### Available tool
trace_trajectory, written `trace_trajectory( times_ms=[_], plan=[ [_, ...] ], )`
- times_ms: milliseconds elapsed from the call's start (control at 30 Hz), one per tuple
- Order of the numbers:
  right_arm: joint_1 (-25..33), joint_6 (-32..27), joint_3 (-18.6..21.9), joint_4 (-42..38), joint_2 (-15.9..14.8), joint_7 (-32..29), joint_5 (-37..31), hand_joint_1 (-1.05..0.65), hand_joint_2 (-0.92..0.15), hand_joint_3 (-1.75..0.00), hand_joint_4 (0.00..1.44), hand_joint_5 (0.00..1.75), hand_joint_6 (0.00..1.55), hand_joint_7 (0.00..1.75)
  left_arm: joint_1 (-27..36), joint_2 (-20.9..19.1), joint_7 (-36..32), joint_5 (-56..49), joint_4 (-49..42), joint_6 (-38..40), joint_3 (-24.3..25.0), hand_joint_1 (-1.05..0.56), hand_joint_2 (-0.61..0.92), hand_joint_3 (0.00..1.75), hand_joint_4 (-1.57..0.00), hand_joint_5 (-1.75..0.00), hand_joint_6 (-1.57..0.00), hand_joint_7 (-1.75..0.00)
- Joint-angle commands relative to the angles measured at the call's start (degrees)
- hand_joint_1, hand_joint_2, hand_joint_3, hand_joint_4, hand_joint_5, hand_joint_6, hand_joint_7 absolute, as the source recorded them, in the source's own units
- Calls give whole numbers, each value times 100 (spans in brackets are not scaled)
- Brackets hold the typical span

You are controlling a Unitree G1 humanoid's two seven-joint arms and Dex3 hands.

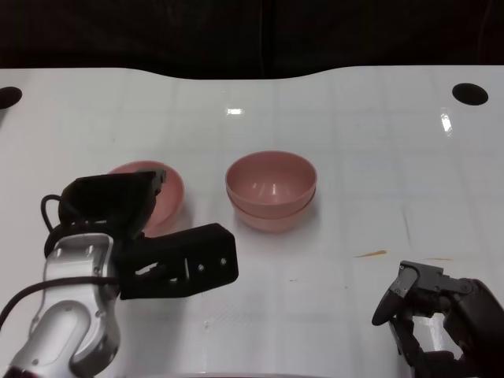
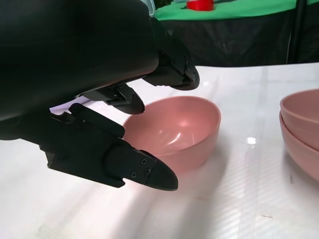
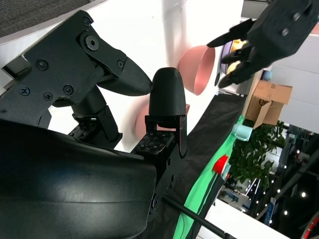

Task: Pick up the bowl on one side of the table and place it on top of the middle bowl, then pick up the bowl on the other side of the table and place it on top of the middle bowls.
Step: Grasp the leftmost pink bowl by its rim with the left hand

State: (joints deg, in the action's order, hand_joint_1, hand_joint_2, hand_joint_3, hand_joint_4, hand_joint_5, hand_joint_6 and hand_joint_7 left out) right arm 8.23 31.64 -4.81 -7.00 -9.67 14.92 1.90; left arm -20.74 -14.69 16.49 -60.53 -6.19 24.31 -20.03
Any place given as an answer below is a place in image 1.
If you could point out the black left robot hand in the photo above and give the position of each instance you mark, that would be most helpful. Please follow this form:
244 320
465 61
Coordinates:
106 201

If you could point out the black round table grommet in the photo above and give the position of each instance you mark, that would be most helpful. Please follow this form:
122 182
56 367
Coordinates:
8 97
470 94

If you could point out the black backdrop cloth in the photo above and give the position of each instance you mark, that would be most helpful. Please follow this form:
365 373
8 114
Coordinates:
157 31

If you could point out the small orange wooden stick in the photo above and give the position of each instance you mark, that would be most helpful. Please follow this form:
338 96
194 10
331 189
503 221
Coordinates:
372 254

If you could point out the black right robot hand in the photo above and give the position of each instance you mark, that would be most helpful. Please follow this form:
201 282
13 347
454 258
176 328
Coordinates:
472 311

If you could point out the pink plastic bowl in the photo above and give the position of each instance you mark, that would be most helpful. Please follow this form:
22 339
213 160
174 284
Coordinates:
169 201
271 177
271 220

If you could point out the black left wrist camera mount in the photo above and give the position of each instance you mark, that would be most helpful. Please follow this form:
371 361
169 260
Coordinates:
204 244

